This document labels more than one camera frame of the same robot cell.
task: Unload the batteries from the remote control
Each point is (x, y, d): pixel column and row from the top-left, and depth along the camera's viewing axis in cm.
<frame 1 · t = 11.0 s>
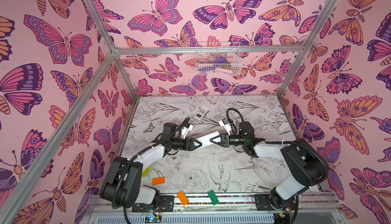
left hand: (199, 143, 82), fingers open
right hand: (211, 139, 80), fingers closed
white remote control far: (201, 112, 111), point 2 cm above the table

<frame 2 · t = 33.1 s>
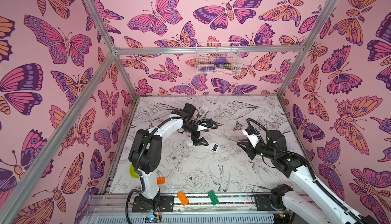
left hand: (207, 134, 86), fingers open
right hand: (240, 139, 76), fingers closed
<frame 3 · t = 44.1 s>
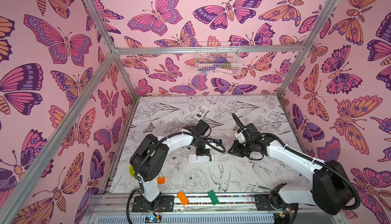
left hand: (209, 148, 89), fingers open
right hand: (228, 150, 82), fingers closed
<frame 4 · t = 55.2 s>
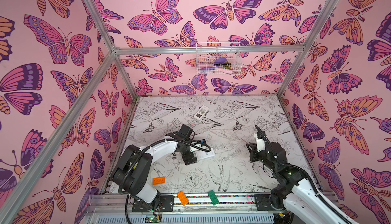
left hand: (193, 151, 89), fingers open
right hand: (249, 142, 79), fingers closed
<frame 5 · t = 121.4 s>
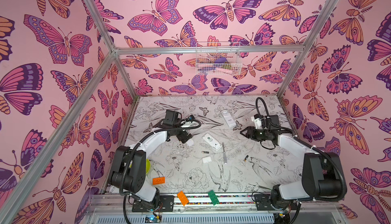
left hand: (188, 127, 91), fingers open
right hand: (244, 131, 90), fingers open
white remote control far: (211, 141, 96), point 2 cm above the table
black gold battery 2: (203, 151, 93), on the table

